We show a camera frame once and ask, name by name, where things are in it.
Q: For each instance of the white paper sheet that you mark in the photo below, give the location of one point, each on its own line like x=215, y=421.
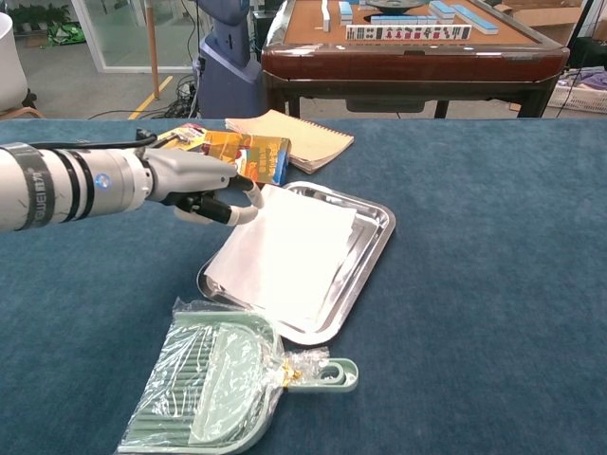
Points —
x=284, y=251

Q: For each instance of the blue table mat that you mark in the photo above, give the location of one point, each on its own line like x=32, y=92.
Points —
x=474, y=284

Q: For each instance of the blue mahjong tile stack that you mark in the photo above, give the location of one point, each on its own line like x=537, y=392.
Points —
x=442, y=9
x=403, y=20
x=345, y=13
x=474, y=19

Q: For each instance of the white mahjong tile row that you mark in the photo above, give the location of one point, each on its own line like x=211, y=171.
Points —
x=408, y=32

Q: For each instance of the green bag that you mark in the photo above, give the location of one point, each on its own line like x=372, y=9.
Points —
x=66, y=34

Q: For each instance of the razor in yellow blister pack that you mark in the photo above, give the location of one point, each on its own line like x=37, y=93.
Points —
x=187, y=134

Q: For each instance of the dark dice dome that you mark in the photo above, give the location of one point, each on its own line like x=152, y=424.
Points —
x=396, y=4

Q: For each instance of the green potted plants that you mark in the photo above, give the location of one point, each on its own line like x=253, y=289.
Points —
x=38, y=14

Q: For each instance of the purple cloth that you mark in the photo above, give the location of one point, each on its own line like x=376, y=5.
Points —
x=597, y=79

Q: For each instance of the standing white mahjong tile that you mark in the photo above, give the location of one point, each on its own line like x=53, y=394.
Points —
x=325, y=14

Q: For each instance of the brown mahjong table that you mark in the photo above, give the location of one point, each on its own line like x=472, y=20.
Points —
x=403, y=61

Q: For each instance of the tan spiral notebook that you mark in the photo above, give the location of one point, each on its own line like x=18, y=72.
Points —
x=294, y=135

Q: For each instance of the blue machine base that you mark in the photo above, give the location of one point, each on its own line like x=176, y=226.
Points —
x=227, y=71

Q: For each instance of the green dustpan brush set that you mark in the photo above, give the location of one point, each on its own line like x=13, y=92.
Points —
x=213, y=379

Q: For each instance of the silver metal tray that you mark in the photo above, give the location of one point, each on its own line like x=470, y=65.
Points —
x=374, y=223

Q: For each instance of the wooden pole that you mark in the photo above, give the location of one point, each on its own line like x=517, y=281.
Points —
x=152, y=47

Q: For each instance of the orange and blue cardboard box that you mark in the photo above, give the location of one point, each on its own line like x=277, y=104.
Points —
x=261, y=156

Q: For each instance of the white framed glass partition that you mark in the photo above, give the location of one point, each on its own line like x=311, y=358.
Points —
x=87, y=35

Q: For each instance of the white plastic basket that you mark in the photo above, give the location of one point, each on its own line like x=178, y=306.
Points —
x=583, y=97

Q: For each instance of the white chair with wooden legs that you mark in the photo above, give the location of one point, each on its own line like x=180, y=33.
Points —
x=12, y=61

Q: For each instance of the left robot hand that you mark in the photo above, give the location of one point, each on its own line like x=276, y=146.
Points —
x=189, y=175

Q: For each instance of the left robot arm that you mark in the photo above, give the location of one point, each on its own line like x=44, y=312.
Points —
x=71, y=185

